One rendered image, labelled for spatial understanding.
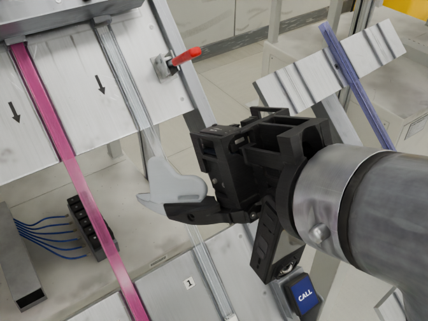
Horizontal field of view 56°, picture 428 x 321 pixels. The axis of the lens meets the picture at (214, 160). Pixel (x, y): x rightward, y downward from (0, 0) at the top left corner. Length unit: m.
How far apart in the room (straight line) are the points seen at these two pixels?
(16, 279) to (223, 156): 0.62
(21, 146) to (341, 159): 0.39
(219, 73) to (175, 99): 2.11
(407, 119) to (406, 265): 1.14
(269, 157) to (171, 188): 0.12
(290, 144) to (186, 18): 2.43
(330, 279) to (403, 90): 0.76
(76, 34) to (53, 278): 0.51
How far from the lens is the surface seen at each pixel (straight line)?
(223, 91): 2.50
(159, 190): 0.39
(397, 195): 0.22
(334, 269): 0.92
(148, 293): 0.56
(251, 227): 0.60
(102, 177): 1.05
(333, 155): 0.26
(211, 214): 0.34
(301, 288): 0.62
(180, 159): 2.00
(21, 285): 0.85
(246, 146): 0.32
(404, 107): 1.39
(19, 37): 0.55
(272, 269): 0.37
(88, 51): 0.57
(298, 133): 0.27
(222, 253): 0.59
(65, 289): 0.87
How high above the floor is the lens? 1.33
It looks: 42 degrees down
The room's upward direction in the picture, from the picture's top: straight up
